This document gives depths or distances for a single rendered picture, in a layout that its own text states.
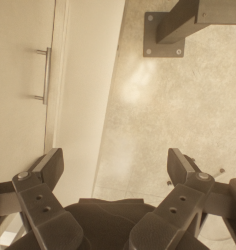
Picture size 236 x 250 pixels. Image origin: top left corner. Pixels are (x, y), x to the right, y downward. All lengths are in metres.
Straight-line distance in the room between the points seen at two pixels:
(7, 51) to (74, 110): 0.31
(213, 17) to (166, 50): 0.91
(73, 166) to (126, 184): 1.06
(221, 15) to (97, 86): 0.39
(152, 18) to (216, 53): 0.55
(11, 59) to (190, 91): 1.30
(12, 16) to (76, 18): 0.25
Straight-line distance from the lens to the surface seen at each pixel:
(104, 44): 0.61
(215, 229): 1.59
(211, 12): 0.55
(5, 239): 1.16
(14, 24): 0.44
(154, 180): 1.74
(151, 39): 1.42
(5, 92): 0.42
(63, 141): 0.69
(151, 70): 1.42
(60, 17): 0.62
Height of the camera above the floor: 1.40
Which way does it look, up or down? 73 degrees down
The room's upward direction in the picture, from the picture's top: 177 degrees counter-clockwise
